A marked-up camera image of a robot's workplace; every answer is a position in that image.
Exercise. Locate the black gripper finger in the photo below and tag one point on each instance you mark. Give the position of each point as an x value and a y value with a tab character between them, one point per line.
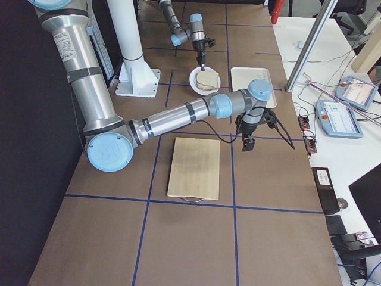
199	61

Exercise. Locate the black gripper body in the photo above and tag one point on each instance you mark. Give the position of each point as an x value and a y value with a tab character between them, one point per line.
199	46
247	128

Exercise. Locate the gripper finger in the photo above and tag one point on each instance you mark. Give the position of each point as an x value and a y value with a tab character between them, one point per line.
202	63
248	144

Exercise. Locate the brown bread slice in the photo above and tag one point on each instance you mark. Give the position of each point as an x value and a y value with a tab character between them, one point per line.
207	80

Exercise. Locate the white round plate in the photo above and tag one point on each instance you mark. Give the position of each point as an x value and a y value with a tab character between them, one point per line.
193	83

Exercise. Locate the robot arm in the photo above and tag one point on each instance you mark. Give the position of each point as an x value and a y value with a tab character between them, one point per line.
195	33
111	140

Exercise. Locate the cream bear serving tray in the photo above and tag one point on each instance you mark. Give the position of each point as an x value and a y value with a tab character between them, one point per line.
242	76

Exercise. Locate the orange black connector block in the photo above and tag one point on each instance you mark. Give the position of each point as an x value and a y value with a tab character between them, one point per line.
304	122

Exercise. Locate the wooden cutting board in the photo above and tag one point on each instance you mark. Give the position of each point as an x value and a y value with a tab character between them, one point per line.
195	169

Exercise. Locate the near teach pendant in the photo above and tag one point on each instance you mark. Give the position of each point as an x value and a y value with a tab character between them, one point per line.
337	120

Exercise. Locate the teach pendant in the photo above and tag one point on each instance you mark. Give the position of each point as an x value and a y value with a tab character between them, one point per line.
337	120
356	92

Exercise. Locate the black box with label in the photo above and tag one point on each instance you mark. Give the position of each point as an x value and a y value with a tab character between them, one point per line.
325	190

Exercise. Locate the far teach pendant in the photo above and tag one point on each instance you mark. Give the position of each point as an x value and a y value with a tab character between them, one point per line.
356	92

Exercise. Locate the black monitor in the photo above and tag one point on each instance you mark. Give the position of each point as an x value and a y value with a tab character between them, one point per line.
366	194

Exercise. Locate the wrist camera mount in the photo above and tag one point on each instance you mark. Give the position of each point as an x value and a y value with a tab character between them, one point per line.
269	117
210	42

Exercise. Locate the aluminium profile post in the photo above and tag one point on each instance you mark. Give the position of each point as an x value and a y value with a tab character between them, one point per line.
321	19

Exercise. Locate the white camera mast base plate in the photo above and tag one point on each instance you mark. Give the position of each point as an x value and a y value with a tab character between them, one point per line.
137	79

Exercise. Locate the white camera mast pole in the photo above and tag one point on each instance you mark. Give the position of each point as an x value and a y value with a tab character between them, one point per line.
126	28

